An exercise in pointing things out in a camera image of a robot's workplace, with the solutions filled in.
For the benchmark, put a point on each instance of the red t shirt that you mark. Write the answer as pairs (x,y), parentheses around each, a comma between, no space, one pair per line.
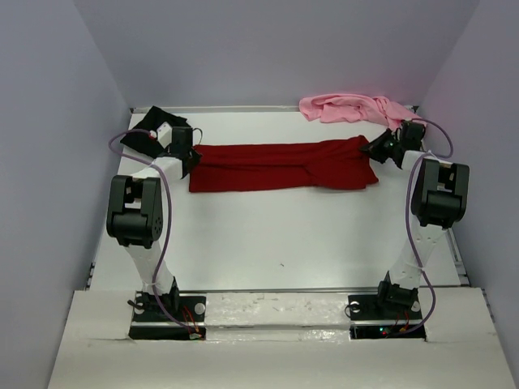
(336,164)

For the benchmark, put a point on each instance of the pink t shirt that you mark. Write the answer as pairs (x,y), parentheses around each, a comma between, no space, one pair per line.
(351,108)

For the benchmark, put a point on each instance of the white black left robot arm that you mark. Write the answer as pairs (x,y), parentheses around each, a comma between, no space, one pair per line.
(139,214)

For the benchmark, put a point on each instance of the black folded t shirt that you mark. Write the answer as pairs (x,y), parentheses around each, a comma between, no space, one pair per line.
(153,119)

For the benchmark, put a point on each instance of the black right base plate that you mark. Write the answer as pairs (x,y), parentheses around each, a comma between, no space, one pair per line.
(369,321)

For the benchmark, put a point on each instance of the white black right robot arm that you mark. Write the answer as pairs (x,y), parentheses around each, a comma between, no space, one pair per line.
(435,199)

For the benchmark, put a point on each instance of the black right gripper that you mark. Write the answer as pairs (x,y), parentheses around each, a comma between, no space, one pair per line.
(374,147)

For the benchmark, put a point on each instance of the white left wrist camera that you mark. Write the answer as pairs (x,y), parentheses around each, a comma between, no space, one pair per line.
(163,134)

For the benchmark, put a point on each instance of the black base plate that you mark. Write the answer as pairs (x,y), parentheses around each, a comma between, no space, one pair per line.
(369,321)
(148,321)

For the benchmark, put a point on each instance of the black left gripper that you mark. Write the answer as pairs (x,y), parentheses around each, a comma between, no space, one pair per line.
(195,157)

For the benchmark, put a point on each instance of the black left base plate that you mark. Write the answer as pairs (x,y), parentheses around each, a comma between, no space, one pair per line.
(148,321)

